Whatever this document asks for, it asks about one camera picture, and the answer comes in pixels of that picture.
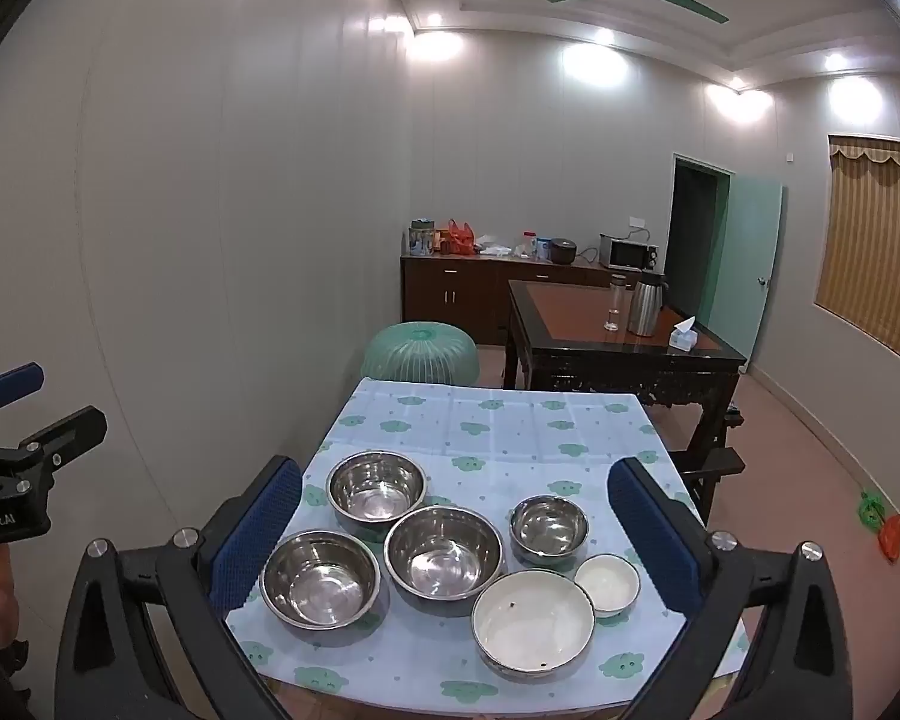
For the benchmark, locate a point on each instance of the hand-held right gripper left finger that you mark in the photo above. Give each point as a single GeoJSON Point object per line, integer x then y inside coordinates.
{"type": "Point", "coordinates": [259, 532]}

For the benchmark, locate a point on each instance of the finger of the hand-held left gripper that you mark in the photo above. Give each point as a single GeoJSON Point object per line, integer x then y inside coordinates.
{"type": "Point", "coordinates": [67, 431]}
{"type": "Point", "coordinates": [15, 382]}

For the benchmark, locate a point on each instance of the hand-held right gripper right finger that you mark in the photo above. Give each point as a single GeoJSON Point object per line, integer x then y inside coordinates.
{"type": "Point", "coordinates": [652, 540]}

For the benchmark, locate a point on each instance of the small white enamel bowl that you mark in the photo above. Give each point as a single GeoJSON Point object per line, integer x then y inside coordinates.
{"type": "Point", "coordinates": [607, 583]}

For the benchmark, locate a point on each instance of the small steel bowl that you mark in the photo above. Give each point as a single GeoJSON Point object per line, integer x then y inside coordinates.
{"type": "Point", "coordinates": [549, 529]}

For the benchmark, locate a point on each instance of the large white enamel bowl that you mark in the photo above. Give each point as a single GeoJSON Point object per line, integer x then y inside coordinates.
{"type": "Point", "coordinates": [532, 619]}

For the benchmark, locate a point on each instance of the dark wooden chair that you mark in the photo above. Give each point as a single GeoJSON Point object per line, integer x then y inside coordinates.
{"type": "Point", "coordinates": [712, 465]}

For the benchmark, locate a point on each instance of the cloud print tablecloth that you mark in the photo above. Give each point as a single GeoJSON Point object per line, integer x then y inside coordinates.
{"type": "Point", "coordinates": [495, 427]}

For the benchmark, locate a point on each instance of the tissue box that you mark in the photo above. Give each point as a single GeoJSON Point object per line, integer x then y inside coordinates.
{"type": "Point", "coordinates": [682, 336]}

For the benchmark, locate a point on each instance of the green plastic toy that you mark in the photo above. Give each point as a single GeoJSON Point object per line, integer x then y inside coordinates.
{"type": "Point", "coordinates": [870, 508]}

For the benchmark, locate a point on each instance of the steel thermos jug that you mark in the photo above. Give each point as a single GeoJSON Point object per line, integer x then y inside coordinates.
{"type": "Point", "coordinates": [645, 307]}

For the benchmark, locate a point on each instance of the green mesh food cover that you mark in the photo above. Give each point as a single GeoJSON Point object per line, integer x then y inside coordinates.
{"type": "Point", "coordinates": [420, 356]}

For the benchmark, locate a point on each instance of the clear glass tumbler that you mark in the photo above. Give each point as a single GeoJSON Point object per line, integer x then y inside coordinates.
{"type": "Point", "coordinates": [615, 304]}

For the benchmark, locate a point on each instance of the dark wooden table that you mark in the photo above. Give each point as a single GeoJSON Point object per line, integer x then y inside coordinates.
{"type": "Point", "coordinates": [570, 315]}

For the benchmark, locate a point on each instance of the orange plastic toy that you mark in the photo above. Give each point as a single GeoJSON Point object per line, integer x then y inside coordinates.
{"type": "Point", "coordinates": [892, 536]}

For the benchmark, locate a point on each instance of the white microwave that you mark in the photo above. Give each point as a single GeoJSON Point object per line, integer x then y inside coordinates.
{"type": "Point", "coordinates": [626, 253]}

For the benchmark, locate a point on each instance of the green door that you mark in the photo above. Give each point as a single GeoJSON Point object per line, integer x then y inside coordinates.
{"type": "Point", "coordinates": [746, 262]}

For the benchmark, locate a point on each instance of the dark rice cooker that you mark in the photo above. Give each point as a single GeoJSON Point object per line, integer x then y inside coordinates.
{"type": "Point", "coordinates": [562, 251]}

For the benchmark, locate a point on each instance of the brown sideboard cabinet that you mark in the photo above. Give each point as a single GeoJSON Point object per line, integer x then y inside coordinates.
{"type": "Point", "coordinates": [450, 292]}

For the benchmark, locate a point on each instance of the white canister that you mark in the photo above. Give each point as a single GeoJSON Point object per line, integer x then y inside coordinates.
{"type": "Point", "coordinates": [544, 250]}

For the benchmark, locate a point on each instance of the clear jar red lid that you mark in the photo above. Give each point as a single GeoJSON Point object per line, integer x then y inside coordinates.
{"type": "Point", "coordinates": [529, 245]}

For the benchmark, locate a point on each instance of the white plastic bag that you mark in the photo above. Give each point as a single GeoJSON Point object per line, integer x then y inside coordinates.
{"type": "Point", "coordinates": [495, 245]}

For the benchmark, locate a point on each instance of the printed storage jar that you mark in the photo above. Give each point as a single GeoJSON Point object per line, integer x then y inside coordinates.
{"type": "Point", "coordinates": [422, 238]}

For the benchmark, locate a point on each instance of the orange plastic bag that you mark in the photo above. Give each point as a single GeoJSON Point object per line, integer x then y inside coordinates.
{"type": "Point", "coordinates": [461, 240]}

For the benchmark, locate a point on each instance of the tan window blind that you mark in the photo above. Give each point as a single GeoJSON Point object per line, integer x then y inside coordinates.
{"type": "Point", "coordinates": [870, 240]}

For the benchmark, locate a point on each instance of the ceiling spotlight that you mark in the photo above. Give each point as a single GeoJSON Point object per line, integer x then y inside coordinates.
{"type": "Point", "coordinates": [604, 37]}
{"type": "Point", "coordinates": [835, 60]}
{"type": "Point", "coordinates": [433, 18]}

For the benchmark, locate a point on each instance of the dark green door frame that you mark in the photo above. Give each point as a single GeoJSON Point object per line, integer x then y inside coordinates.
{"type": "Point", "coordinates": [676, 225]}

